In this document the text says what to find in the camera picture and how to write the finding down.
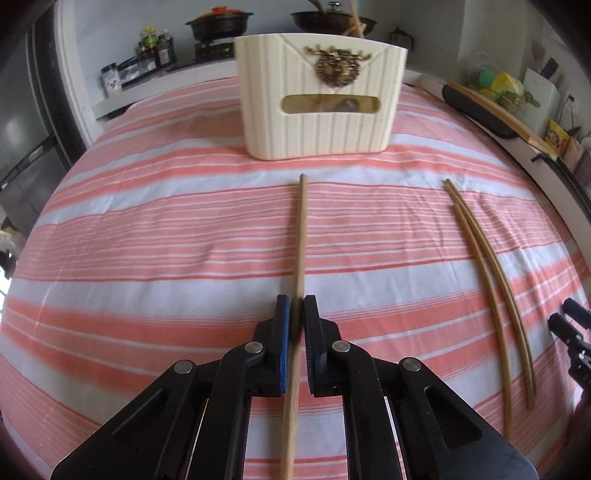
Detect wooden chopstick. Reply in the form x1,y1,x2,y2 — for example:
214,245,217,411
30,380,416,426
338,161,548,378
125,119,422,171
452,202,515,439
280,174,308,480
444,179,537,422
342,21,367,38
348,0,361,23

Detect steel spoon plain handle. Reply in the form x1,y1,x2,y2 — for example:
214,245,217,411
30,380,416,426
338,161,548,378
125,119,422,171
332,97,361,113

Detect pink striped tablecloth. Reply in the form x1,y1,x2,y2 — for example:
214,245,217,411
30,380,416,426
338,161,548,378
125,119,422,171
1,79,590,478

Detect wooden cutting board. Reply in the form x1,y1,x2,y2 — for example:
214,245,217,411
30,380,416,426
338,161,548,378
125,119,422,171
443,81,559,160

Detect white knife block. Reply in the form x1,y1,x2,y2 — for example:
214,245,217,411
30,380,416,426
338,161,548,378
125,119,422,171
517,68,561,138

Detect yellow green bag bundle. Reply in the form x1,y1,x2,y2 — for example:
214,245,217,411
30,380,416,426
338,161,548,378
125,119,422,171
467,51,541,114

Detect grey refrigerator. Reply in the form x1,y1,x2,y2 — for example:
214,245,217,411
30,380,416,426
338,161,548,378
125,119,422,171
1,19,86,237

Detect glass french press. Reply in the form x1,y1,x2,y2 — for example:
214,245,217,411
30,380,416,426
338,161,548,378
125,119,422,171
390,27,415,52

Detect cream utensil holder box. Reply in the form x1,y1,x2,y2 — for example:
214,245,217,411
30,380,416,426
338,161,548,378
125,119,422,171
235,33,408,161

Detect spice jar rack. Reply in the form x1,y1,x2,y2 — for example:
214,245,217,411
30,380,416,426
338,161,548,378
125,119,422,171
101,57,148,98

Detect black gas cooktop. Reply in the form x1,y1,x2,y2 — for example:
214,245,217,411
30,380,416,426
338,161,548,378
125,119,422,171
165,39,235,72

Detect condiment bottles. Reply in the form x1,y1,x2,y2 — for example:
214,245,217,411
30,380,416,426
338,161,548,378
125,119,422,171
136,25,176,73

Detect dark wok with lid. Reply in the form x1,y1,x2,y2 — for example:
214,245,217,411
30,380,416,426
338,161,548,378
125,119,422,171
290,1,377,36

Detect black pot red lid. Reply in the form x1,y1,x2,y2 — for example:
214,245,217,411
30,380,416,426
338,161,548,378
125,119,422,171
186,6,252,43

